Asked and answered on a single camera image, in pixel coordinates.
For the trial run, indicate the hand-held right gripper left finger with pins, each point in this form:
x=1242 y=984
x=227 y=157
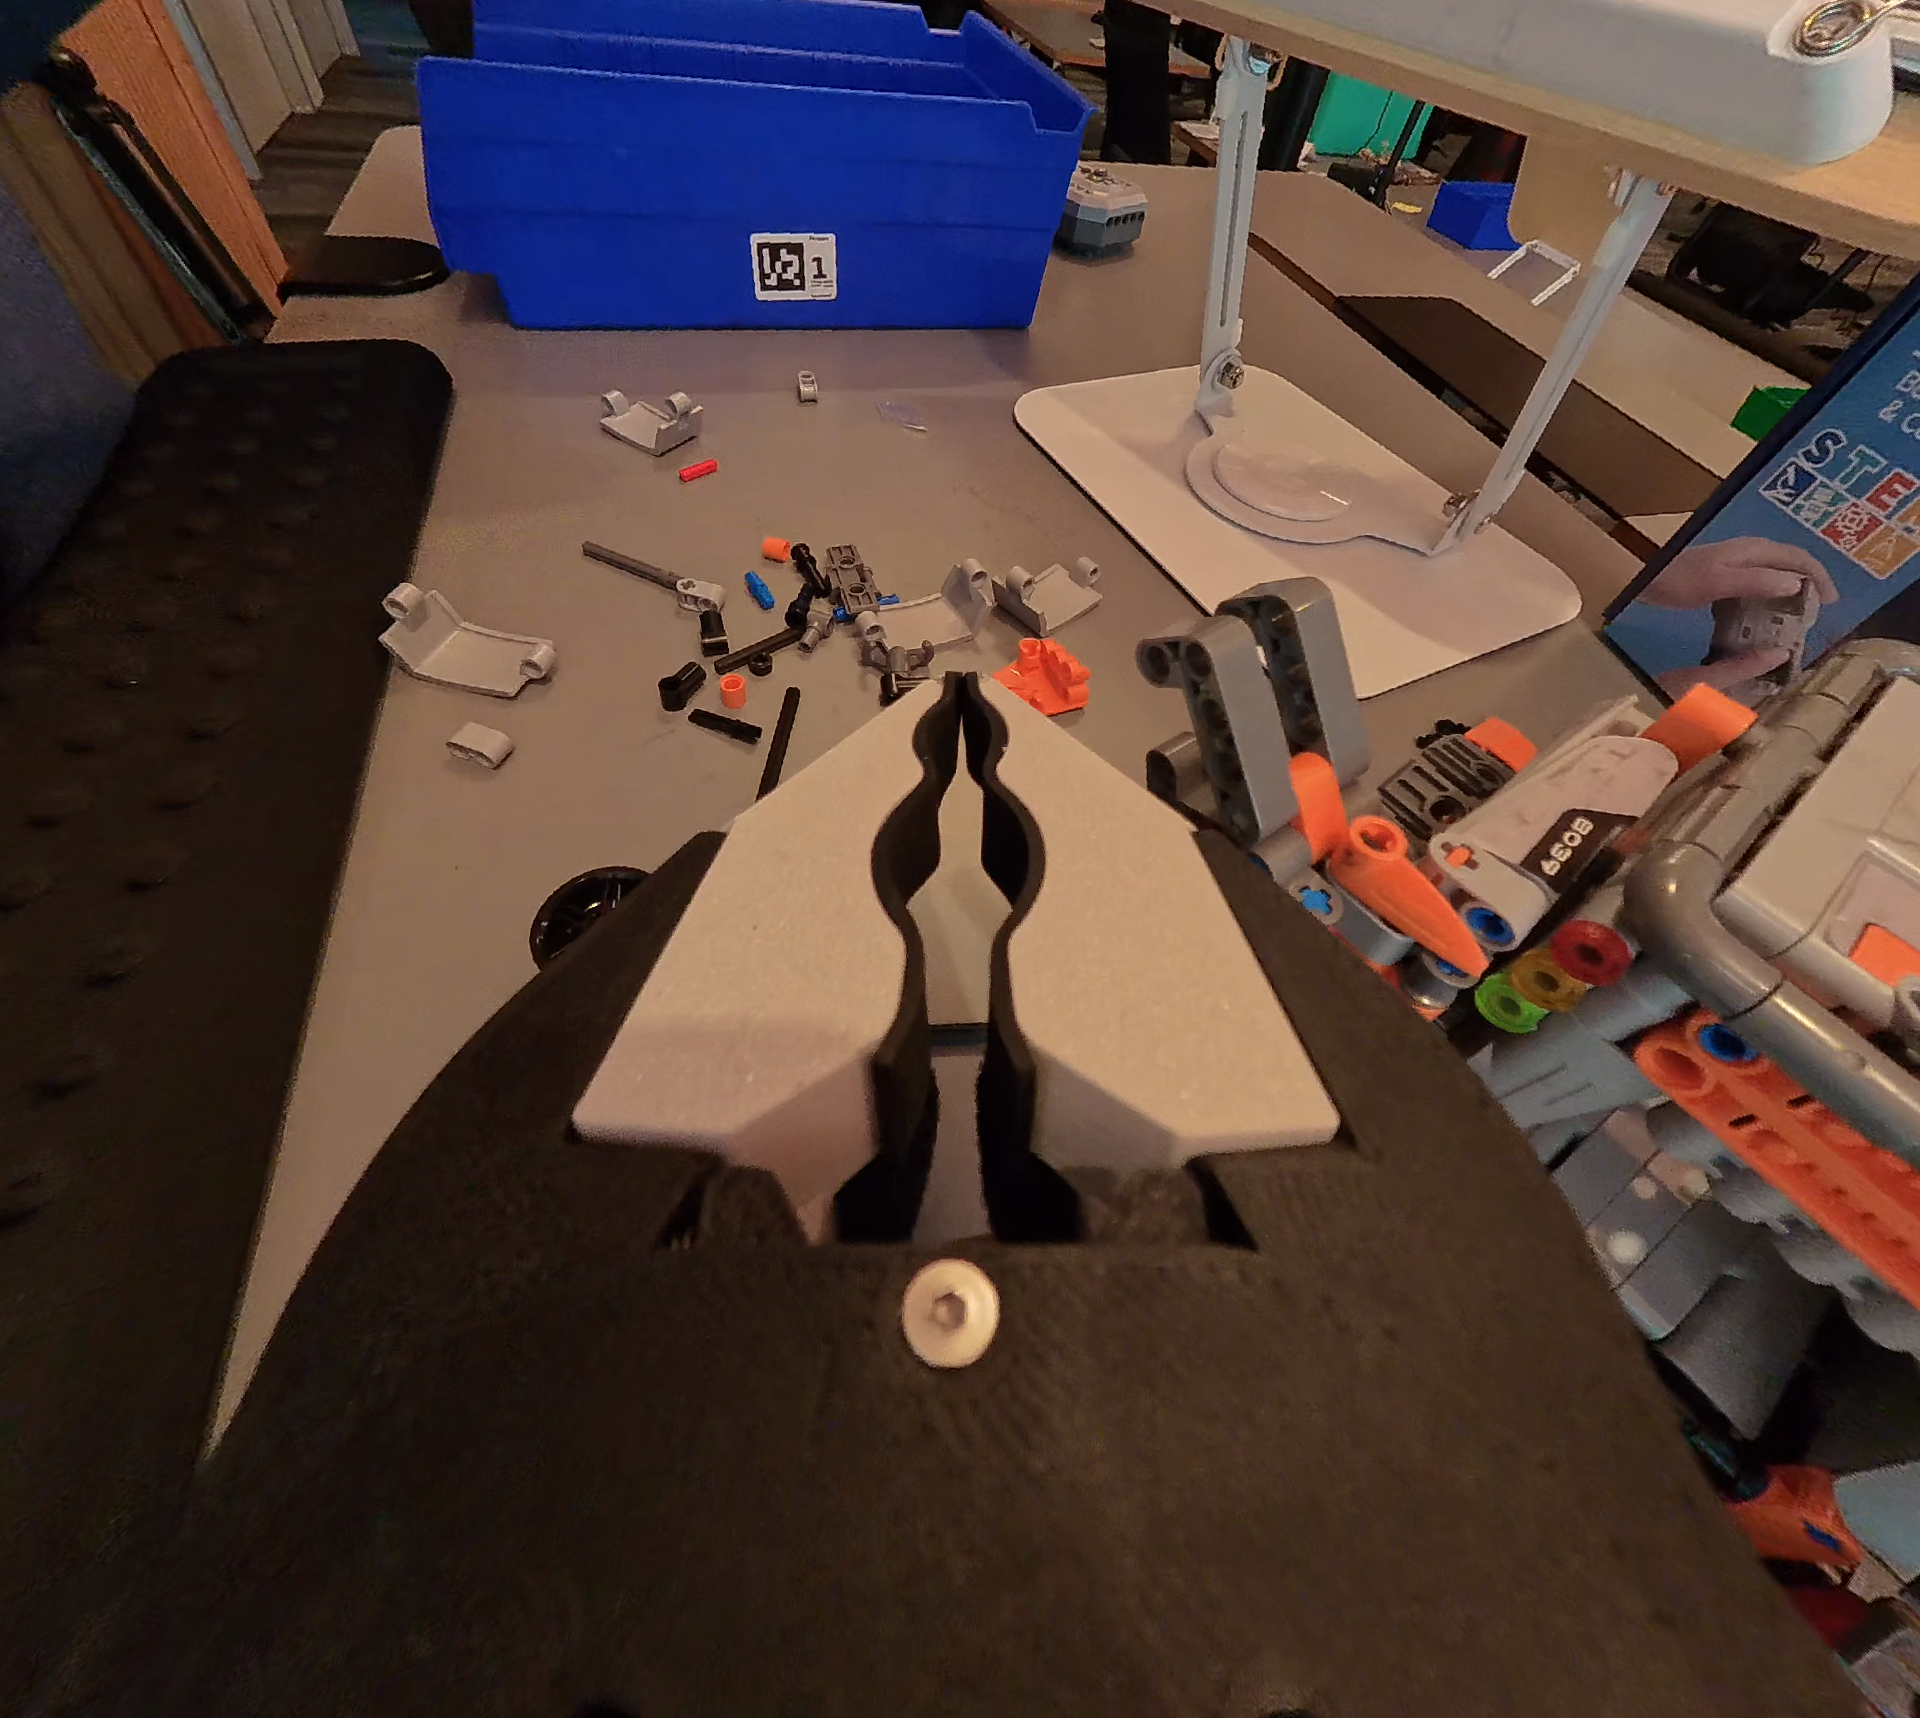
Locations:
x=751 y=998

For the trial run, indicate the blue robot kit box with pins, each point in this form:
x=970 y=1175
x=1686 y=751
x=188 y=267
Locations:
x=1770 y=549

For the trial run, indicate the black toy axle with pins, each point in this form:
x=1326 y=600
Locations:
x=777 y=743

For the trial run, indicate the orange ribbed toy wedge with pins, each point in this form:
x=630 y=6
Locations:
x=1047 y=677

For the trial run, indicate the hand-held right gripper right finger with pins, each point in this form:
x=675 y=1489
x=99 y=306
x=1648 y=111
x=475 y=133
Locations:
x=1171 y=998

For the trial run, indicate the dark grey axle pale connector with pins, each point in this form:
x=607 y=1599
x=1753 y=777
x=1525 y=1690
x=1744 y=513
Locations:
x=630 y=565

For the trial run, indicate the scattered black toy pins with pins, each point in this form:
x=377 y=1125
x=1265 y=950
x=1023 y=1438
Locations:
x=751 y=652

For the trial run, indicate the small clear plastic bag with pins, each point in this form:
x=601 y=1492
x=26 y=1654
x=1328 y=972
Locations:
x=900 y=412

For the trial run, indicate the green plastic bin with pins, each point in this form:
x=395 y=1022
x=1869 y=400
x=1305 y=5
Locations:
x=1767 y=411

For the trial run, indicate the grey orange tracked toy robot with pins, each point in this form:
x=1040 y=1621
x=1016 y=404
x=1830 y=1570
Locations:
x=1800 y=879

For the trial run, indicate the blue plastic bin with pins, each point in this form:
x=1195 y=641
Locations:
x=601 y=173

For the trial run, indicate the small pale grey toy clip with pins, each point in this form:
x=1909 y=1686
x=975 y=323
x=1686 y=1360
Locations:
x=481 y=744

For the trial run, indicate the dark grey toy beam assembly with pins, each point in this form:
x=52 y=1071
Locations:
x=851 y=579

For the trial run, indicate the white book stand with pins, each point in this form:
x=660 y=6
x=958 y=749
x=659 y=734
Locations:
x=1424 y=609

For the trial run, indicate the wooden backboard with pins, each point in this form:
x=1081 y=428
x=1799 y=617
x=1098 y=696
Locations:
x=1725 y=181

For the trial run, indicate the pale grey toy panel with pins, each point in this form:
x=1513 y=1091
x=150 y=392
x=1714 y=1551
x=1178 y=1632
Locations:
x=1047 y=592
x=463 y=650
x=969 y=586
x=651 y=420

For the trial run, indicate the orange toy cone part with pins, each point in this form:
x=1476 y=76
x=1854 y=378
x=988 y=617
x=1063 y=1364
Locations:
x=1501 y=743

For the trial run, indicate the small blue storage bin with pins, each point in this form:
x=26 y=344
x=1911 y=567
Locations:
x=1471 y=215

